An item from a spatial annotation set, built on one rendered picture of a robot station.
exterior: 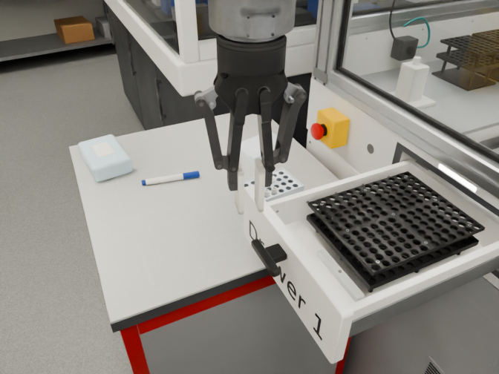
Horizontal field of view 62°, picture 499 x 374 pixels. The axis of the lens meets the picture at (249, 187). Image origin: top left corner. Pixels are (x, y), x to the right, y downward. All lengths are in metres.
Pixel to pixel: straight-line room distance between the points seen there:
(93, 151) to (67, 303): 0.88
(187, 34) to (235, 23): 0.86
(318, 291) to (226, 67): 0.30
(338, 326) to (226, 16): 0.38
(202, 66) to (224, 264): 0.71
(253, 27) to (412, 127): 0.48
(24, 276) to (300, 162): 1.35
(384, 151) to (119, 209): 0.59
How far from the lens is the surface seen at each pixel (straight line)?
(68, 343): 1.73
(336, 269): 0.69
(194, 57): 1.30
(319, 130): 0.97
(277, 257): 0.60
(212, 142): 0.50
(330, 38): 1.02
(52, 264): 2.02
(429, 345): 1.03
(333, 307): 0.54
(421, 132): 0.82
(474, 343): 0.93
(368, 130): 0.94
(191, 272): 0.79
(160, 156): 1.12
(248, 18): 0.42
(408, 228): 0.71
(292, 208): 0.75
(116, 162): 1.04
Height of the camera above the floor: 1.35
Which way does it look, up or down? 37 degrees down
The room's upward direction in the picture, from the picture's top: straight up
